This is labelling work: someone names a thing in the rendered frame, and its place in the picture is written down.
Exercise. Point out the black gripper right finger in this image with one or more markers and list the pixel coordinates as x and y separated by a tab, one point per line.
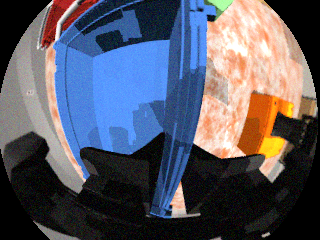
205	172

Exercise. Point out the small green block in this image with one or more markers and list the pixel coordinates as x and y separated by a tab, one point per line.
221	6

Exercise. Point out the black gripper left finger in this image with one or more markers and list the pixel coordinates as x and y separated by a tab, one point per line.
141	168

